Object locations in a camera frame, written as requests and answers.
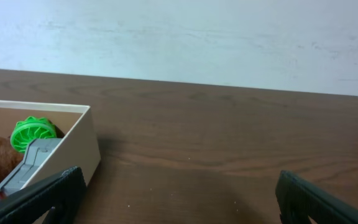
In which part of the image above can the green ribbed plastic disc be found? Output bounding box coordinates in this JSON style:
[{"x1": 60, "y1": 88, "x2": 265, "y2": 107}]
[{"x1": 10, "y1": 116, "x2": 57, "y2": 153}]

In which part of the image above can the yellow grey toy dump truck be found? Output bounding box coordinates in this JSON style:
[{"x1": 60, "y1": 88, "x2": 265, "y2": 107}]
[{"x1": 0, "y1": 138, "x2": 62, "y2": 196}]

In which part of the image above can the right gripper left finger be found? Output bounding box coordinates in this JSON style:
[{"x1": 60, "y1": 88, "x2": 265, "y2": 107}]
[{"x1": 0, "y1": 166, "x2": 86, "y2": 224}]

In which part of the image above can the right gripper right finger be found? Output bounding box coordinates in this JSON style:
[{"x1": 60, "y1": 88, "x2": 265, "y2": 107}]
[{"x1": 275, "y1": 170, "x2": 358, "y2": 224}]

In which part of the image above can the white cardboard box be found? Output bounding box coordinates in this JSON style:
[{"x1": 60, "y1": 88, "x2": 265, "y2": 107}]
[{"x1": 0, "y1": 101, "x2": 101, "y2": 189}]

